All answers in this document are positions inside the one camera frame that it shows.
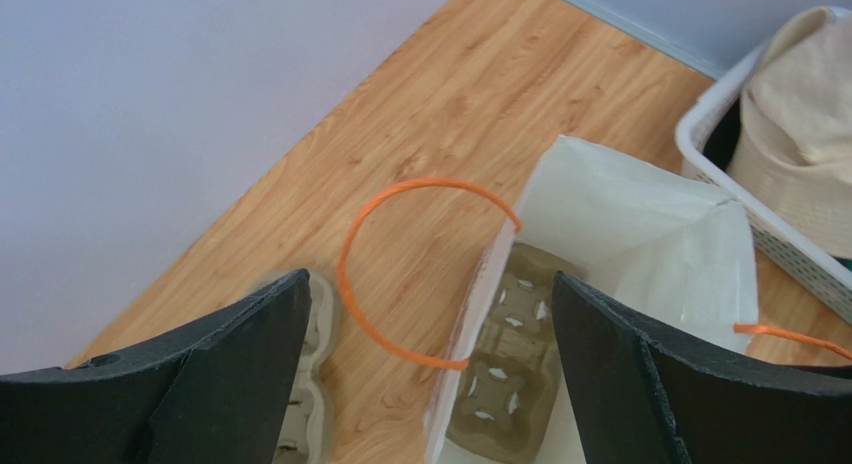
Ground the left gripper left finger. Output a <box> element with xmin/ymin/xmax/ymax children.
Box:
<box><xmin>1</xmin><ymin>269</ymin><xmax>311</xmax><ymax>463</ymax></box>

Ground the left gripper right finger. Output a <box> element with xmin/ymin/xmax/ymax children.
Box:
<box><xmin>552</xmin><ymin>272</ymin><xmax>851</xmax><ymax>463</ymax></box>

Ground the pulp cup carrier tray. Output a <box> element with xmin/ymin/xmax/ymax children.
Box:
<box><xmin>439</xmin><ymin>243</ymin><xmax>572</xmax><ymax>463</ymax></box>

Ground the white plastic basket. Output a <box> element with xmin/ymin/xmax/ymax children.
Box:
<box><xmin>675</xmin><ymin>6</ymin><xmax>851</xmax><ymax>319</ymax></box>

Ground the beige bucket hat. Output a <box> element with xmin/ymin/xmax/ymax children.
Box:
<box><xmin>727</xmin><ymin>7</ymin><xmax>851</xmax><ymax>260</ymax></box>

